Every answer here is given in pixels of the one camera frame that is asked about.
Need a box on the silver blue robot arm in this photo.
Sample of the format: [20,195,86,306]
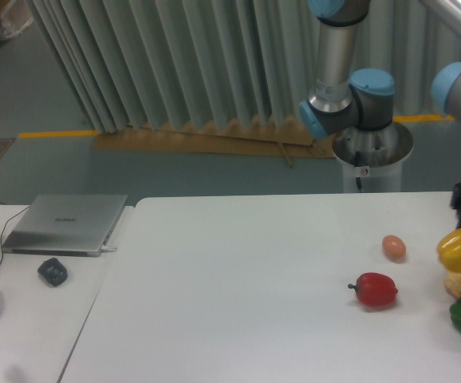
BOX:
[299,1,461,228]

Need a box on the red bell pepper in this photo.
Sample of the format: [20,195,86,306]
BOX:
[347,272,398,307]

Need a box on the brown egg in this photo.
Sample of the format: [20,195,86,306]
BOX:
[382,235,407,261]

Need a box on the brown cardboard sheet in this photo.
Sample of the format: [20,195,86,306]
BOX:
[92,117,334,167]

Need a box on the pale green curtain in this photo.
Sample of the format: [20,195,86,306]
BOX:
[28,1,461,133]

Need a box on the silver laptop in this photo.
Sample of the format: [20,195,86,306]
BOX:
[2,194,127,257]

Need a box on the black earbuds case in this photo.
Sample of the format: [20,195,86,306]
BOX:
[37,258,69,287]

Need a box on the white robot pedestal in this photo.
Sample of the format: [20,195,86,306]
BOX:
[332,122,414,193]

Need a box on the black mouse cable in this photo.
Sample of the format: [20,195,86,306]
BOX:
[0,202,36,289]

